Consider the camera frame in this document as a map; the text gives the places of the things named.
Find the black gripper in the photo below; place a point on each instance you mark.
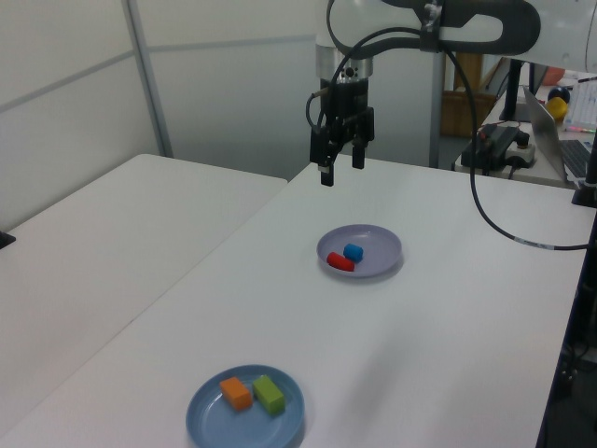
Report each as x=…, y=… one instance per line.
x=345, y=100

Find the small blue block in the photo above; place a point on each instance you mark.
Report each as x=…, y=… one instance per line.
x=353, y=252

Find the red cylinder block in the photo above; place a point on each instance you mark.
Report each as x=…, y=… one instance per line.
x=340, y=262

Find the green rectangular block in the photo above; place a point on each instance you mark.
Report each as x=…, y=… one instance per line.
x=269, y=394

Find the orange rectangular block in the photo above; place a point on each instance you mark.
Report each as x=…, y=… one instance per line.
x=235, y=393

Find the purple plate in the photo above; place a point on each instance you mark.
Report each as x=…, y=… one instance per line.
x=380, y=247

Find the brown wooden cabinet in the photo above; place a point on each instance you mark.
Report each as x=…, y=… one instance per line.
x=459, y=112

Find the black control box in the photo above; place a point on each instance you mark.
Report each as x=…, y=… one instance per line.
x=494, y=140

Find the white emergency stop box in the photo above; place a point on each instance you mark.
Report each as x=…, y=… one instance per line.
x=521, y=154

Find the black monitor stand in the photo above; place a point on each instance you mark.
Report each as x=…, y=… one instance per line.
x=514, y=84

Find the grey laptop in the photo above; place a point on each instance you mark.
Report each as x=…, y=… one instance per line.
x=543, y=126

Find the yellow ball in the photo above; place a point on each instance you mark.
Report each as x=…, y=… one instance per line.
x=557, y=110

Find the orange ball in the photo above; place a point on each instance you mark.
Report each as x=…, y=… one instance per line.
x=554, y=75

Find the blue ball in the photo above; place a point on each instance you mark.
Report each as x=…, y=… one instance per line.
x=559, y=92

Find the blue plate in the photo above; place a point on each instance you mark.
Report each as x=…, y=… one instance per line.
x=219, y=420

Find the grey partition post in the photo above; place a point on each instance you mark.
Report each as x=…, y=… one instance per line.
x=438, y=116

